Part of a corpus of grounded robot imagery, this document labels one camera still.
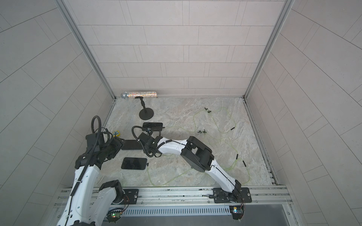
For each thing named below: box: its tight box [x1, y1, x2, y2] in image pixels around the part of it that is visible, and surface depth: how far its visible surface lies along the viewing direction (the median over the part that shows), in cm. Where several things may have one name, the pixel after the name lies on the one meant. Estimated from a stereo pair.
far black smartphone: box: [142, 122, 164, 132], surface depth 101 cm
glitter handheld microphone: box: [121, 91, 158, 99], surface depth 91 cm
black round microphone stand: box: [134, 96, 154, 121], surface depth 107 cm
